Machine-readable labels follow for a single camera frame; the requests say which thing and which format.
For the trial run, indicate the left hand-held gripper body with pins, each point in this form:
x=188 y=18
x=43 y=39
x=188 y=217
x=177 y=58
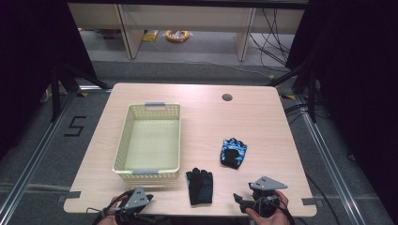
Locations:
x=137 y=198

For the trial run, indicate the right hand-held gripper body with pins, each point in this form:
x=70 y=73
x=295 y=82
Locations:
x=266 y=193

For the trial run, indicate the black glove with blue dots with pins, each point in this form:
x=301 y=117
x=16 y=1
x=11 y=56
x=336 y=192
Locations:
x=199 y=187

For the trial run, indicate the black and blue fingerless glove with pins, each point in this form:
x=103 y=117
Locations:
x=232 y=153

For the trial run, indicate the pale yellow plastic basket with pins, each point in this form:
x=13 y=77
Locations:
x=150 y=143

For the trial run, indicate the person's right hand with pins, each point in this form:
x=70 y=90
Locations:
x=272 y=218

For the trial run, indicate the person's left hand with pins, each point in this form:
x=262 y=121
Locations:
x=110 y=215

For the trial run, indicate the grey tape piece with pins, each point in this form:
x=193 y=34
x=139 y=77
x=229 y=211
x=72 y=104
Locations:
x=72 y=195
x=309 y=201

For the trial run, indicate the black tape floor marker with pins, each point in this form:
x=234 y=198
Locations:
x=75 y=126

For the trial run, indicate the black metal stand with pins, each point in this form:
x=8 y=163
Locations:
x=308 y=84
x=59 y=84

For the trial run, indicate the black curtain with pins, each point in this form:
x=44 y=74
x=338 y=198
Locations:
x=31 y=62
x=356 y=93

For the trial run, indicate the yellow packet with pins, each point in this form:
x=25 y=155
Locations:
x=150 y=36

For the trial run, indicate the white shelf unit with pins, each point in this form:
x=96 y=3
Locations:
x=187 y=18

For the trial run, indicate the aluminium floor rail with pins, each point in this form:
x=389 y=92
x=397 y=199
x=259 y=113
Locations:
x=328 y=162
x=34 y=156

